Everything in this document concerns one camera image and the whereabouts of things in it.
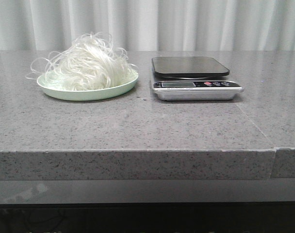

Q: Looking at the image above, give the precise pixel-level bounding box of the white vermicelli noodle bundle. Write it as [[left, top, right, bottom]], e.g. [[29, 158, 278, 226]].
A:
[[26, 32, 138, 91]]

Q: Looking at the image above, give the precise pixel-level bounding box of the black silver kitchen scale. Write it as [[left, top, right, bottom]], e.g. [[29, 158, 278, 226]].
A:
[[151, 56, 243, 101]]

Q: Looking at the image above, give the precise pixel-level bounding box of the pale green round plate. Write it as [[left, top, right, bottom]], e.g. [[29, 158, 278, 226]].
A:
[[36, 72, 138, 101]]

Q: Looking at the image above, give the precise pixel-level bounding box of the white pleated curtain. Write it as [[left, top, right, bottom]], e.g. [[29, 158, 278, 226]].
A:
[[0, 0, 295, 51]]

